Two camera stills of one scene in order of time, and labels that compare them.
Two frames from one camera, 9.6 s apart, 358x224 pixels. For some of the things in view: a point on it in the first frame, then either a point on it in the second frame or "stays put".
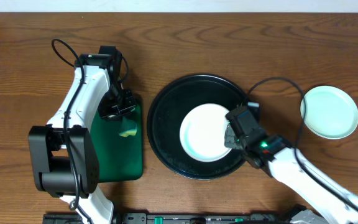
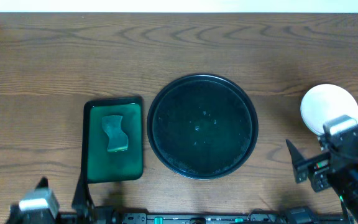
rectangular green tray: x=120 y=158 stays put
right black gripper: x=230 y=140 → x=325 y=163
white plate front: x=202 y=132 → x=323 y=102
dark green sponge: x=128 y=128 → x=117 y=139
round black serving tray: x=166 y=114 stays put
